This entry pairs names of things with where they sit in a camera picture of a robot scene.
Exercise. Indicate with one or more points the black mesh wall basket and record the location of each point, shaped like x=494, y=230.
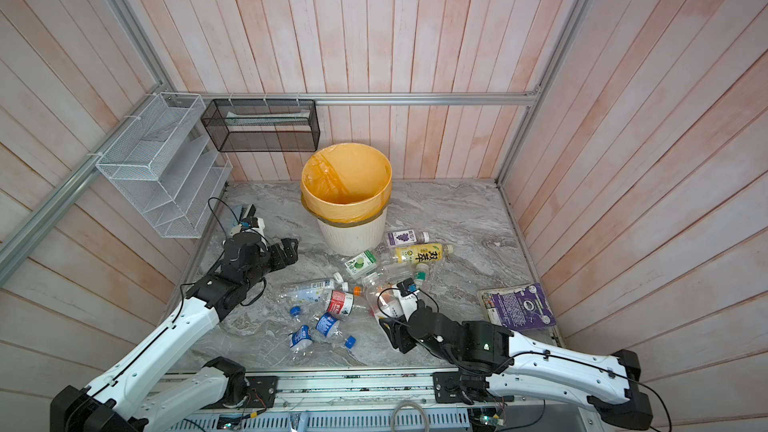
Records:
x=262, y=125

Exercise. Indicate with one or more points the long clear blue-label bottle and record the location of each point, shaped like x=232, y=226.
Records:
x=317, y=290

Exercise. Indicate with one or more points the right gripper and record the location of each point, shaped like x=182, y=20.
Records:
x=398, y=332

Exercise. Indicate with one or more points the clear green cap bottle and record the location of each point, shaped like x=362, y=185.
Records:
x=390, y=275

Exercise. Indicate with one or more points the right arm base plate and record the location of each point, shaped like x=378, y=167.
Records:
x=457, y=387

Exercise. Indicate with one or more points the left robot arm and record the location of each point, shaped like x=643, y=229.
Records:
x=119, y=399

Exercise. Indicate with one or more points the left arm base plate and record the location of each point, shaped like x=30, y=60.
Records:
x=255, y=392

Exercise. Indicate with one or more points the white bin with yellow bag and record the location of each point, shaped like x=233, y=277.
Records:
x=347, y=187

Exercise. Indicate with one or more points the white wire mesh shelf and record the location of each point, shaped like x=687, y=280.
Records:
x=163, y=169

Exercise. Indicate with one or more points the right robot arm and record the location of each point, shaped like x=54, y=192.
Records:
x=495, y=363

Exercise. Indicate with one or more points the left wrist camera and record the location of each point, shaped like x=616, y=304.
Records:
x=255, y=225

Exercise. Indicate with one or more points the crushed blue label bottle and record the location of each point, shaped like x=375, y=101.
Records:
x=328, y=329

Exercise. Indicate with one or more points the small blue label bottle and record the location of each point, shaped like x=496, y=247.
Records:
x=300, y=337

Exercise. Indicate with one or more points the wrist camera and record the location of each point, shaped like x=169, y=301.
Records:
x=406, y=290
x=255, y=225

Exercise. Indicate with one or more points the purple grape juice bottle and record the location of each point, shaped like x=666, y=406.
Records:
x=404, y=238

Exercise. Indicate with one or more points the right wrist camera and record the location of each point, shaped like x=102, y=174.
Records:
x=406, y=290

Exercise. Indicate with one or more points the red label clear bottle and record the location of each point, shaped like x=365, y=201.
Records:
x=340, y=303

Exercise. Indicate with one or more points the yellow label tea bottle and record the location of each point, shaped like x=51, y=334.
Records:
x=422, y=253

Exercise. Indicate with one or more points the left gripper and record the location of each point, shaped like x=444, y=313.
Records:
x=291, y=254

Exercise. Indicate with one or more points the green lime label bottle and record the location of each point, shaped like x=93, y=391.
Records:
x=360, y=265

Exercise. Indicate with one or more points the large white yellow-logo bottle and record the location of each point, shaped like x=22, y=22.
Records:
x=384, y=302

